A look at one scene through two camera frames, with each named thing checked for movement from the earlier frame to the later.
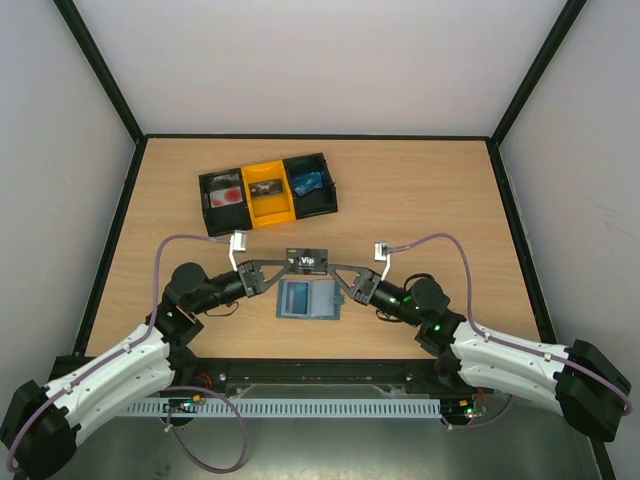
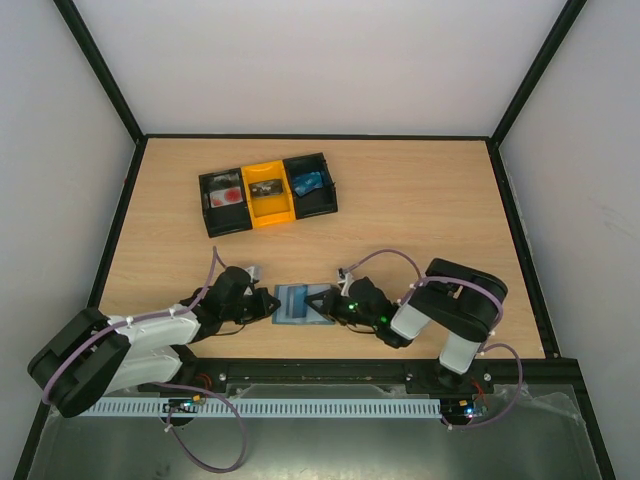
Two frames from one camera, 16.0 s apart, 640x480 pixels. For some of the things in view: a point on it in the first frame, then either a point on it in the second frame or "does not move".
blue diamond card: [296, 298] does not move
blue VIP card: [307, 182] does not move
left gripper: [258, 278] → [262, 309]
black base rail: [205, 375] does not move
